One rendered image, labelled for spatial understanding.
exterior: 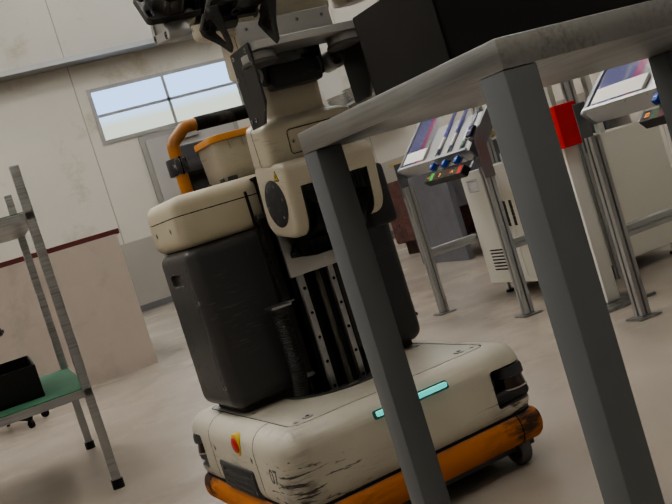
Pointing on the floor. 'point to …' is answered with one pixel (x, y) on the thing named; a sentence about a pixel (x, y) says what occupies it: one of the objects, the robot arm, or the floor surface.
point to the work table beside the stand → (506, 95)
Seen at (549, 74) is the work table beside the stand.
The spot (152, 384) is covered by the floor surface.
